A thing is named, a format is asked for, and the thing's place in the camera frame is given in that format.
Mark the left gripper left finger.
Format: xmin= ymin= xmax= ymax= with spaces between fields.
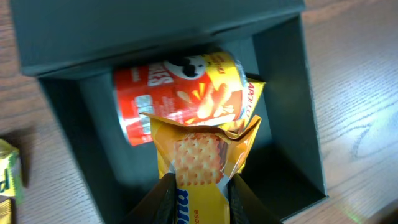
xmin=123 ymin=173 xmax=176 ymax=224

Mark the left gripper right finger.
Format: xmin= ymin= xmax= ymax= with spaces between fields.
xmin=228 ymin=174 xmax=282 ymax=224

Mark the orange cracker snack packet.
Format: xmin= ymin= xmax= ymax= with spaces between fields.
xmin=148 ymin=114 xmax=262 ymax=224

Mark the yellow brown chocolate snack packet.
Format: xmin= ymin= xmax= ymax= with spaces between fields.
xmin=223 ymin=79 xmax=267 ymax=175

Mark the red Pringles can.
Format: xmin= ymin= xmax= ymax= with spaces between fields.
xmin=113 ymin=52 xmax=248 ymax=146

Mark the dark green open gift box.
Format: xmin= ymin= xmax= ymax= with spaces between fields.
xmin=11 ymin=0 xmax=327 ymax=223

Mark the green orange snack packet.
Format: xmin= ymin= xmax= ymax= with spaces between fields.
xmin=1 ymin=139 xmax=23 ymax=205

